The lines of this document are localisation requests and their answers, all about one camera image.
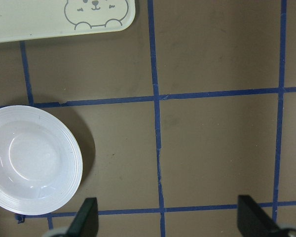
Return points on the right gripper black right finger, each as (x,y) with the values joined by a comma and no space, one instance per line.
(252,220)

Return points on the white ceramic plate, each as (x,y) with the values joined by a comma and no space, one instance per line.
(40,161)

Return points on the cream bear tray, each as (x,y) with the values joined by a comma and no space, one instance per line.
(40,19)

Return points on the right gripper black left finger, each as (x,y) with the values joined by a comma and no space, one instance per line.
(86,221)

